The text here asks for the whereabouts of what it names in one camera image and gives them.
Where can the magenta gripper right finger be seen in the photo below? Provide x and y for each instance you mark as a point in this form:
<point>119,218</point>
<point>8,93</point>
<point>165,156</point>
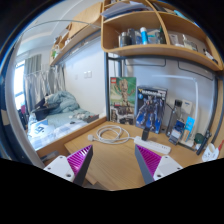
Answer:
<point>153,166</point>

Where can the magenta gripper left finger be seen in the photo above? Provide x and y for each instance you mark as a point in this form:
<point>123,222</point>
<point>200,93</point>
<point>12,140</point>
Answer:
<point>73,167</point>

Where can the black charger plug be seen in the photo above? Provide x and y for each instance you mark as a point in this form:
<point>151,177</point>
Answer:
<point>145,134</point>

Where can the white power strip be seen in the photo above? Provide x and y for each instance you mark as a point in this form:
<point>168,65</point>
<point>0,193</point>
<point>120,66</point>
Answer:
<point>152,145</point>

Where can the bed with blue bedding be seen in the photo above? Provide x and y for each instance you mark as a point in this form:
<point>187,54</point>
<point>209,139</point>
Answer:
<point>54,117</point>

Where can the blue packaged item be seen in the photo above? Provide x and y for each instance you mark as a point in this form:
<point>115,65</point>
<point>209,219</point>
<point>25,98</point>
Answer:
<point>188,128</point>

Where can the grey bottle on desk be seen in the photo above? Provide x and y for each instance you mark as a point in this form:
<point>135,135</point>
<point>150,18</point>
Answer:
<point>175,115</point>

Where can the white mug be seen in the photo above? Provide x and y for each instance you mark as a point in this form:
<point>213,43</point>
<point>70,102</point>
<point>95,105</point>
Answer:
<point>211,153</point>

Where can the blue robot model box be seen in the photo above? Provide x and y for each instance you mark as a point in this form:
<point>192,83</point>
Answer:
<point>151,103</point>

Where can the black pen tool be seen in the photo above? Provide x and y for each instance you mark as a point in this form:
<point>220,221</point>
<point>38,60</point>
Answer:
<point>206,137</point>

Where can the green Groot toy box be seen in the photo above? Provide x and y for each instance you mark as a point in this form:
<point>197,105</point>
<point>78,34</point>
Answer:
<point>122,99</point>

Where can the grey window curtain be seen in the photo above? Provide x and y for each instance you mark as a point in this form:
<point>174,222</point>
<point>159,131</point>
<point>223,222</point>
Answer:
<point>32,76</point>

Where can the dark metal can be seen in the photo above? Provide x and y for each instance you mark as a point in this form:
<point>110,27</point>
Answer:
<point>123,39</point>

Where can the blue spray can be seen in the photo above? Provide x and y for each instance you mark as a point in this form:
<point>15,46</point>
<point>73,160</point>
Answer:
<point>144,36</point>

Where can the wooden wall shelf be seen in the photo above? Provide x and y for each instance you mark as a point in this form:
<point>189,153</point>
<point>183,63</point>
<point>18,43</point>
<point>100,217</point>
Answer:
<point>168,33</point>

